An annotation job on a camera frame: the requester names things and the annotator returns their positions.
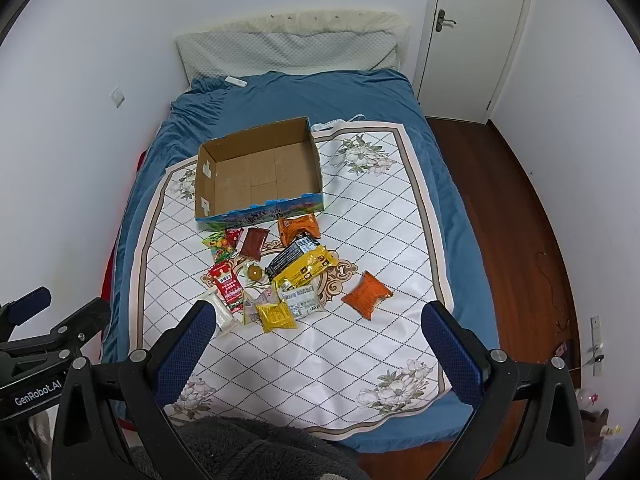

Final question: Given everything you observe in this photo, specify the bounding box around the red white snack packet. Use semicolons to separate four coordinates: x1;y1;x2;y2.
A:
208;260;244;313

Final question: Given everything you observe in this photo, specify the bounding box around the round pastry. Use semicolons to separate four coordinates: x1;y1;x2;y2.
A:
238;260;270;297

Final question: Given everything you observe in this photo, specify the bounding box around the small yellow snack packet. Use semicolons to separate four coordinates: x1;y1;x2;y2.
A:
256;301;296;333

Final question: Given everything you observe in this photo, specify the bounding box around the grey white snack packet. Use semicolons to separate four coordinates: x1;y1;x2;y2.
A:
272;284;323;320

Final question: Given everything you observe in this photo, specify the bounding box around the white power strip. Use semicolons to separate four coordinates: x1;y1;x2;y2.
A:
590;315;604;377

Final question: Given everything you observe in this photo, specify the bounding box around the green fruit candy packet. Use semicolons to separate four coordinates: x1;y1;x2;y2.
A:
202;228;244;264

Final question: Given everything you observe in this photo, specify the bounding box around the dark red snack packet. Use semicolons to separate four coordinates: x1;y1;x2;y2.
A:
240;228;269;261

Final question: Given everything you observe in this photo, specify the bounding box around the black striped snack bag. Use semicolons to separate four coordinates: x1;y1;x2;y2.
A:
265;235;319;281

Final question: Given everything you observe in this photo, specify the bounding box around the floral white table mat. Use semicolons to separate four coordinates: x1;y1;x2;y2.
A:
129;122;452;440

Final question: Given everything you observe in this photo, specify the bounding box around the orange snack packet right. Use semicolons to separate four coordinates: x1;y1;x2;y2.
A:
342;271;393;321

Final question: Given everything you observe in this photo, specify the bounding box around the orange snack packet near box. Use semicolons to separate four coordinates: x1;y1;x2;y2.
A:
278;214;321;247

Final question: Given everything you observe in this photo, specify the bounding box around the yellow black snack bag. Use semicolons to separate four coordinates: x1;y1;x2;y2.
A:
272;245;338;287

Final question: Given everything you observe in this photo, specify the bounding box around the open cardboard milk box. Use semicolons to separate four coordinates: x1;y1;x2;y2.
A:
194;117;324;231

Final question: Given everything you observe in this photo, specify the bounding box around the white remote on bed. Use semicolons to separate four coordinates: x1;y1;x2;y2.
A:
224;76;247;88

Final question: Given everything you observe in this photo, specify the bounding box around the white quilted pillow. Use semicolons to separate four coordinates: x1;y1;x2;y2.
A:
175;10;410;86

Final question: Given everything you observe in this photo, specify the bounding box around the white door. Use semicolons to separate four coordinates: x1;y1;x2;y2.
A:
418;0;527;122

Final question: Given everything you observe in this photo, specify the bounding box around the white wall switch left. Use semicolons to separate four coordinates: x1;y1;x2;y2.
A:
110;87;125;108

